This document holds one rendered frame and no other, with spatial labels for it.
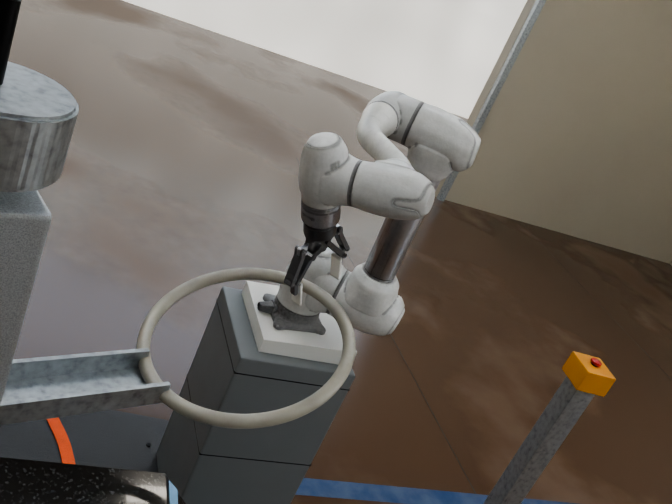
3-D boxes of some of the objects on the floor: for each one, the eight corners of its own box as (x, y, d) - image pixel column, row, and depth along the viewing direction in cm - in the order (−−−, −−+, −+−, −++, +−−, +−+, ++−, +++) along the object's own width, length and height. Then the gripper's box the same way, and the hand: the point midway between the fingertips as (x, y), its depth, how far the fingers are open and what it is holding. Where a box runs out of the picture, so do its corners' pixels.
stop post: (482, 602, 296) (633, 388, 253) (437, 596, 290) (585, 375, 246) (466, 559, 314) (605, 351, 270) (423, 552, 307) (558, 339, 263)
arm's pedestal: (141, 443, 297) (206, 274, 265) (260, 455, 318) (334, 300, 286) (149, 550, 257) (227, 365, 225) (286, 556, 277) (375, 388, 245)
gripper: (344, 190, 182) (339, 260, 196) (268, 235, 167) (268, 306, 181) (368, 204, 179) (361, 274, 192) (292, 250, 164) (290, 322, 177)
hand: (316, 286), depth 186 cm, fingers open, 13 cm apart
